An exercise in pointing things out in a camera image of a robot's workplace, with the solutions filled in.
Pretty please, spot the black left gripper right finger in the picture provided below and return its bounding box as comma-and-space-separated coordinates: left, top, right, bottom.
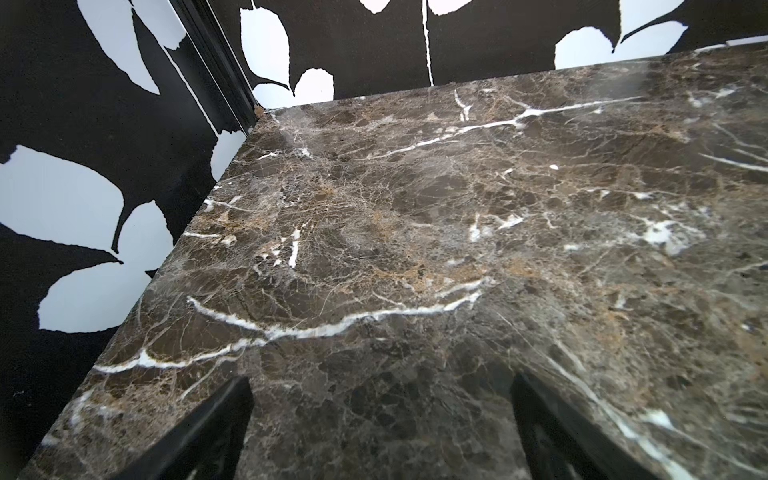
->
510, 370, 656, 480

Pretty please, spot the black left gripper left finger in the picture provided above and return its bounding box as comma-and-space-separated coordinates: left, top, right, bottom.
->
114, 376, 254, 479

